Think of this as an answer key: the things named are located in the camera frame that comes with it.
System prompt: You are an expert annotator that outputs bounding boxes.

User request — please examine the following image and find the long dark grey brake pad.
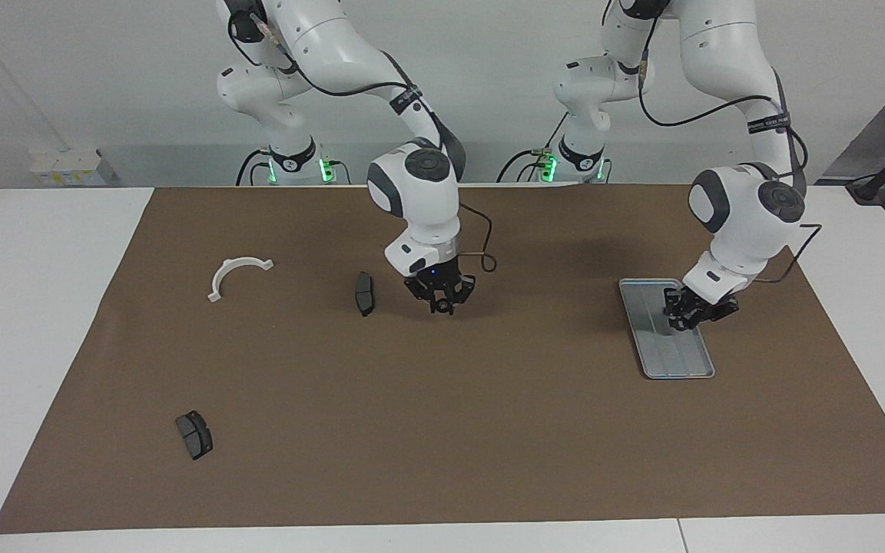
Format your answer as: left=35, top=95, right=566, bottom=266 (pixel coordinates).
left=353, top=271, right=376, bottom=317

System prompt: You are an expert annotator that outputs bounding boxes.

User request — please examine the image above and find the brown paper table mat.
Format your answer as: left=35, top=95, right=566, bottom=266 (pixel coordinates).
left=0, top=183, right=885, bottom=535

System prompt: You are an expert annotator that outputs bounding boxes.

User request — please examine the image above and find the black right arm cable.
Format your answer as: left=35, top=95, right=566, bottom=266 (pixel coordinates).
left=227, top=8, right=499, bottom=273

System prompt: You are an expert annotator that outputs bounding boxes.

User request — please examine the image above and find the white curved plastic bracket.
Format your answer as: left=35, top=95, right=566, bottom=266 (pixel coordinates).
left=207, top=257, right=275, bottom=303

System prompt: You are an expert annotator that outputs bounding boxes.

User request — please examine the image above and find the silver metal tray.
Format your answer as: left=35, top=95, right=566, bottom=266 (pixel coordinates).
left=618, top=277, right=717, bottom=381

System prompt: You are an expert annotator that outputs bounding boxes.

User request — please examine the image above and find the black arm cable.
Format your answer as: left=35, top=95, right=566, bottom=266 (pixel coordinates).
left=637, top=0, right=824, bottom=285
left=227, top=8, right=499, bottom=273

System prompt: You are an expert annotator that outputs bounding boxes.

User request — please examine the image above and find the black right base cable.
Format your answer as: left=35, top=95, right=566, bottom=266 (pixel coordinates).
left=235, top=150, right=270, bottom=187

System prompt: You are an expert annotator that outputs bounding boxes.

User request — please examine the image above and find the grooved dark grey brake pad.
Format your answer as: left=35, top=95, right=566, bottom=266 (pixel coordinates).
left=174, top=410, right=214, bottom=462

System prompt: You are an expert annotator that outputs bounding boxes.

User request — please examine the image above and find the black base cable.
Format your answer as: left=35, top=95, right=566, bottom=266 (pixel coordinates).
left=496, top=111, right=570, bottom=184
left=235, top=150, right=270, bottom=187

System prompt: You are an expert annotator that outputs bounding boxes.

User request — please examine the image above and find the white background box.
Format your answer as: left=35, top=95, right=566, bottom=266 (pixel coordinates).
left=28, top=148, right=105, bottom=187

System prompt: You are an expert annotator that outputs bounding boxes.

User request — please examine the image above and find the black left base cable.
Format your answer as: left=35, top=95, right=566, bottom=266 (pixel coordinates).
left=496, top=111, right=570, bottom=184

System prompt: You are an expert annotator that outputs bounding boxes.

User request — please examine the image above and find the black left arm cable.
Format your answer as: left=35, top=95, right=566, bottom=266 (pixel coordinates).
left=637, top=0, right=824, bottom=285

